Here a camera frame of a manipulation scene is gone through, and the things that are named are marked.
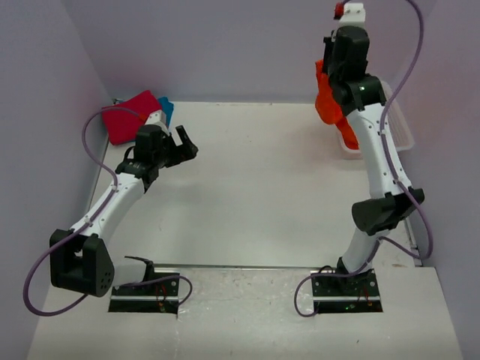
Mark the orange t shirt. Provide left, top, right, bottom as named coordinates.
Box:
left=315, top=59, right=359, bottom=150

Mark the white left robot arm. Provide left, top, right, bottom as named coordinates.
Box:
left=49, top=124, right=198, bottom=297

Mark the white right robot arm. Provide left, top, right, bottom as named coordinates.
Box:
left=324, top=25, right=425, bottom=295

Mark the folded blue t shirt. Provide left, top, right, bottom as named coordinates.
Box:
left=157, top=96, right=174, bottom=128

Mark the folded red t shirt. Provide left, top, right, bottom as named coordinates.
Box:
left=101, top=90, right=162, bottom=146

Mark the white plastic basket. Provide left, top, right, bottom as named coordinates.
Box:
left=337, top=100, right=415, bottom=160

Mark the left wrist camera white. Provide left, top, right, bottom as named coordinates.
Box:
left=139, top=110, right=170, bottom=134

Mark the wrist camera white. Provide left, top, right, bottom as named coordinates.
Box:
left=334, top=1, right=366, bottom=27
left=139, top=110, right=170, bottom=134

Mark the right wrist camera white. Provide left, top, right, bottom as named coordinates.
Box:
left=334, top=1, right=366, bottom=27

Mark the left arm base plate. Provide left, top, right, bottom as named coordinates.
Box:
left=108, top=265, right=180, bottom=315

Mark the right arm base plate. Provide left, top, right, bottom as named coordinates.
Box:
left=310, top=266, right=383, bottom=314

